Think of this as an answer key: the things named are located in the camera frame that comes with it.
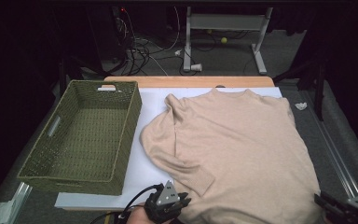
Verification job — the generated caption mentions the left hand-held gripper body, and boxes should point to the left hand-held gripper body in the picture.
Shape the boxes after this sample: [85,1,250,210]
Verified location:
[144,180,187,224]

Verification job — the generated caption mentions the beige knit sweater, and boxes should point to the beige knit sweater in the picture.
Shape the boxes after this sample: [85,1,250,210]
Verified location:
[139,88,323,224]

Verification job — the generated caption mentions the green woven basket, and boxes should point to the green woven basket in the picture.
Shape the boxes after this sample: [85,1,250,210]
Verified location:
[17,79,143,196]

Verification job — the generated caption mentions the person's left hand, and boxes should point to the person's left hand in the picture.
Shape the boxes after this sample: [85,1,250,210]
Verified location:
[127,206,176,224]

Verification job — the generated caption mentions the black metal stand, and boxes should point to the black metal stand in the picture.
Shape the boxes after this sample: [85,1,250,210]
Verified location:
[273,55,327,122]

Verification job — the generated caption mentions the black computer tower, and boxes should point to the black computer tower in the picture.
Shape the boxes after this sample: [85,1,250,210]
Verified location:
[110,5,130,62]

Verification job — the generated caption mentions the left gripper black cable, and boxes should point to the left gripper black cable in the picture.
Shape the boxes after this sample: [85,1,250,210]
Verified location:
[89,183,164,224]

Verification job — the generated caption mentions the long aluminium rail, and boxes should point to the long aluminium rail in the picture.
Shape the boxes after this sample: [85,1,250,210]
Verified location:
[304,92,358,224]

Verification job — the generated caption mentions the short aluminium rail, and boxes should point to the short aluminium rail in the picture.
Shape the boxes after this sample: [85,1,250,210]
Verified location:
[0,181,34,224]

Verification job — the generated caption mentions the tangle of floor cables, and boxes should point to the tangle of floor cables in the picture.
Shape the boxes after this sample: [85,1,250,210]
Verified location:
[115,6,181,77]

